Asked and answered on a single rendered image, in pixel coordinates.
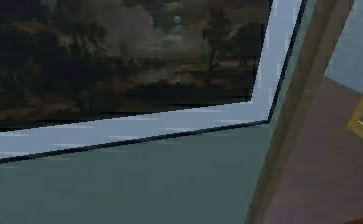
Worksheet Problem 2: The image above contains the dark landscape painting white frame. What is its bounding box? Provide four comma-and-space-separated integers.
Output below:
0, 0, 309, 166

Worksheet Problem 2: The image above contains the brown wooden door frame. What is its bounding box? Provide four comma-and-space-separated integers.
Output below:
244, 0, 355, 224

